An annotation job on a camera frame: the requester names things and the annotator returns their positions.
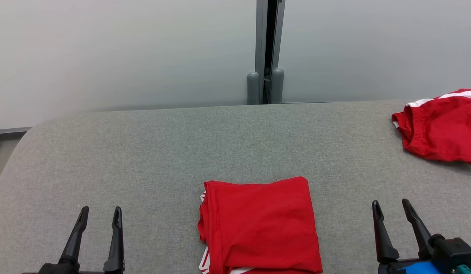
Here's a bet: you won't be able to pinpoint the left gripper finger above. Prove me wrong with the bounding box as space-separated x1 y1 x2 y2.
60 206 89 265
103 207 125 273

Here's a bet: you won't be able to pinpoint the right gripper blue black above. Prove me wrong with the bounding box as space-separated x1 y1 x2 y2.
372 199 455 274

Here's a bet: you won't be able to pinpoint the red shorts white stripes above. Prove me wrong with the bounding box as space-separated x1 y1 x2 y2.
391 88 471 167

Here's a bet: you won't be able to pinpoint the red Bulls jersey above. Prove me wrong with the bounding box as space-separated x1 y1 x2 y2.
197 176 323 274

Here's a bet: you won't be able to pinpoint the white partition panel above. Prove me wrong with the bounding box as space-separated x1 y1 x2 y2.
0 0 258 132
283 0 471 103

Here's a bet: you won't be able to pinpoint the grey partition post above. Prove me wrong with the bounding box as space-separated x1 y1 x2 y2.
273 0 285 69
255 0 268 104

